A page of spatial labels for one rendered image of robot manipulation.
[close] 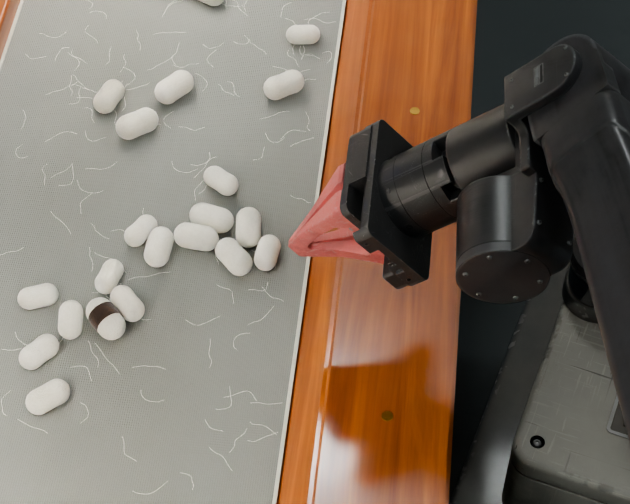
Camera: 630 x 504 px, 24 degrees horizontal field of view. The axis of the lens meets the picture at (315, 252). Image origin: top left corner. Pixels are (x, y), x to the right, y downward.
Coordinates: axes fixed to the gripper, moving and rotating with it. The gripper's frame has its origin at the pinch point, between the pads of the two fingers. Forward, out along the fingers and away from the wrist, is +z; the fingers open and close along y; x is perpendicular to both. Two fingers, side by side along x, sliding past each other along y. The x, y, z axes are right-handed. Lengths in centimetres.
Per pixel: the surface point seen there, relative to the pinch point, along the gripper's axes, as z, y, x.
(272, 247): 8.4, -6.6, 4.8
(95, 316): 17.7, 1.6, -3.6
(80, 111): 23.7, -21.0, -6.1
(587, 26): 30, -117, 86
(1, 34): 28.9, -28.0, -12.9
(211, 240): 12.2, -6.8, 1.7
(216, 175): 12.6, -13.5, 1.2
